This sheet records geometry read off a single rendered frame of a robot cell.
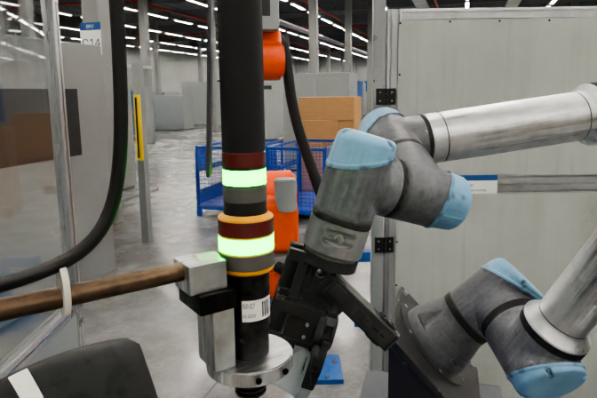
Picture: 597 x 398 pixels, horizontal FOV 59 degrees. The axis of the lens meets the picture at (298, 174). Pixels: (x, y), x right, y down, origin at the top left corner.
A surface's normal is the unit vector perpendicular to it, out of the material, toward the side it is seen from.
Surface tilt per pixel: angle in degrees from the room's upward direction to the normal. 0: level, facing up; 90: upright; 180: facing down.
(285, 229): 90
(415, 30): 90
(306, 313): 89
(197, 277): 90
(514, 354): 74
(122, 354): 34
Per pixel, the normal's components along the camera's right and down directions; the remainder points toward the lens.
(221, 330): 0.58, 0.11
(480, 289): -0.70, -0.50
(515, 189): 0.00, 0.15
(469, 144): 0.17, 0.49
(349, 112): -0.32, 0.15
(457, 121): 0.02, -0.50
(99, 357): 0.45, -0.77
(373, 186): 0.31, 0.22
